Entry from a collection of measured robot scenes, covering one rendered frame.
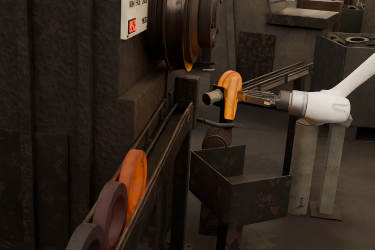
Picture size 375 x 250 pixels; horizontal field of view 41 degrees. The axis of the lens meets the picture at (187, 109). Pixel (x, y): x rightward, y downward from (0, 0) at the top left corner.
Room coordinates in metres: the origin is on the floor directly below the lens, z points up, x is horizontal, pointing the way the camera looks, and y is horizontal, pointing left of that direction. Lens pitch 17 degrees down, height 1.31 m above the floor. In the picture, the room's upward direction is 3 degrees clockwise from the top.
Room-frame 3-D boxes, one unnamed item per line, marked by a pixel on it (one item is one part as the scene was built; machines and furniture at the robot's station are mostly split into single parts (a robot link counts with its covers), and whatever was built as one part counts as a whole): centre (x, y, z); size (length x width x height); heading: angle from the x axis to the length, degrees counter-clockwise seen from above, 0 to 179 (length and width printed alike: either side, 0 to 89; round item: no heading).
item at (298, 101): (1.75, -0.39, 0.83); 0.09 x 0.06 x 0.09; 172
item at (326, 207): (2.55, -0.80, 0.31); 0.24 x 0.16 x 0.62; 171
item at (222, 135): (2.30, -0.15, 0.27); 0.22 x 0.13 x 0.53; 171
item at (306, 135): (2.54, -0.64, 0.26); 0.12 x 0.12 x 0.52
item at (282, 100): (1.77, -0.32, 0.84); 0.09 x 0.08 x 0.07; 82
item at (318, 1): (6.79, -1.65, 0.45); 0.59 x 0.59 x 0.89
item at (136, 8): (1.67, 0.19, 1.15); 0.26 x 0.02 x 0.18; 171
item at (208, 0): (1.98, -0.07, 1.11); 0.28 x 0.06 x 0.28; 171
